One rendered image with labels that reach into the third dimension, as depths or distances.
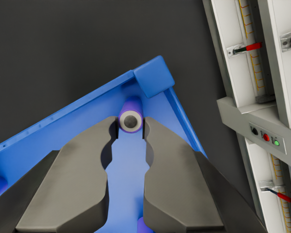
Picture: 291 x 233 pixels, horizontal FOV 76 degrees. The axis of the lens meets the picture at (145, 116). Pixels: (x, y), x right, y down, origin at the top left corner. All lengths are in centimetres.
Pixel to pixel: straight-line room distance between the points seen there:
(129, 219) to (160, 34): 57
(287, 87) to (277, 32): 10
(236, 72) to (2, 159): 54
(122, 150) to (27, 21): 63
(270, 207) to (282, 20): 60
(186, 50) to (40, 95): 54
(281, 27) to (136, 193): 35
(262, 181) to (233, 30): 47
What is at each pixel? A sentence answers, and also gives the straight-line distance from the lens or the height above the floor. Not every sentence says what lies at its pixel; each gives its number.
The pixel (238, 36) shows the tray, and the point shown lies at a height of 16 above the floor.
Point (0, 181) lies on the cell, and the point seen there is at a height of 49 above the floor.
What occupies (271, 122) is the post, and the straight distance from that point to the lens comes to 49.
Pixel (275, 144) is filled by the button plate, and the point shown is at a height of 29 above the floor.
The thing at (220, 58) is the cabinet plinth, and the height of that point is 3.
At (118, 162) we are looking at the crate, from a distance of 21.
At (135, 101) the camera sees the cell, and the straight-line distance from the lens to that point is 16.
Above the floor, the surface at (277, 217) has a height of 16.
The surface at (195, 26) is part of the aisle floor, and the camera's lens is 71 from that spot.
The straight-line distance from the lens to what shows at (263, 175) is 73.
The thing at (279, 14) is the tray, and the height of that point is 35.
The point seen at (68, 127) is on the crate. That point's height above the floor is 48.
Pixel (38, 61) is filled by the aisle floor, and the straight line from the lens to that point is 75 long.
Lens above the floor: 67
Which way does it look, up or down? 75 degrees down
